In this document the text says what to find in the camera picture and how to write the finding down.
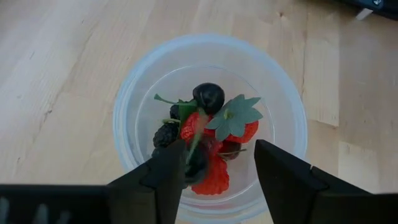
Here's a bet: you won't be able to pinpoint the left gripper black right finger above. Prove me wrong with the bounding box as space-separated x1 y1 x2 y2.
254 139 371 224

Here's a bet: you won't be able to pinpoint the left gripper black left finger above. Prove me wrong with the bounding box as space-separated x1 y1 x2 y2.
107 139 187 224

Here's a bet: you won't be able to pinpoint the black blackberry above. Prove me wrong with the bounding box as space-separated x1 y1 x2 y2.
152 122 180 149

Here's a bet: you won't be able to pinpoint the red raspberry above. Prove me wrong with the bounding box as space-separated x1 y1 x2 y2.
191 155 230 196

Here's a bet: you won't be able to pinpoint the red cherry with stem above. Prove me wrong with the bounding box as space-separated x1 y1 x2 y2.
217 140 248 161

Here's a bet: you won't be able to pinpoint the red strawberry with leaves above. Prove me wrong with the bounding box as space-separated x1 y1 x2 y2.
205 94 264 144
154 93 215 144

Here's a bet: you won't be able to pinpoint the small dark blackberry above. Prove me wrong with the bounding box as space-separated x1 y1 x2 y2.
169 104 182 121

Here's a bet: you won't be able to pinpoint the large dark cherry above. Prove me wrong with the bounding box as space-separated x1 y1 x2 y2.
192 82 226 115

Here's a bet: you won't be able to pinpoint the clear plastic cup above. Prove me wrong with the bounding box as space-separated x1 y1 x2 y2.
112 32 308 224

